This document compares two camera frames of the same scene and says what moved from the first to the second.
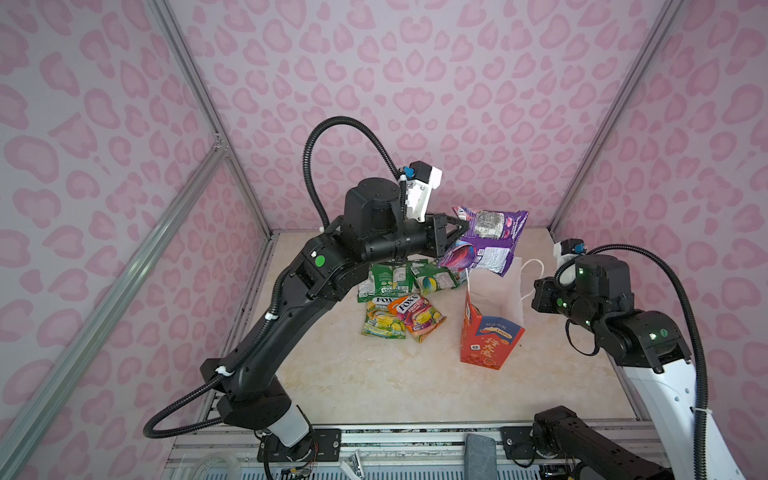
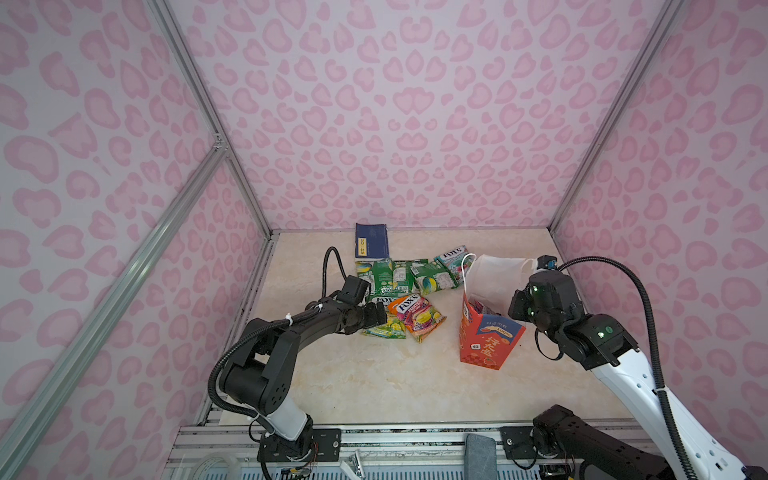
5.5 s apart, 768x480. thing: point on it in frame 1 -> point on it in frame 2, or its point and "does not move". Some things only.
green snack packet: [431, 278] does not move
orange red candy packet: [420, 316] does not move
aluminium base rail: [230, 450] does not move
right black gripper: [542, 289] -> [518, 297]
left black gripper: [438, 240] -> [374, 319]
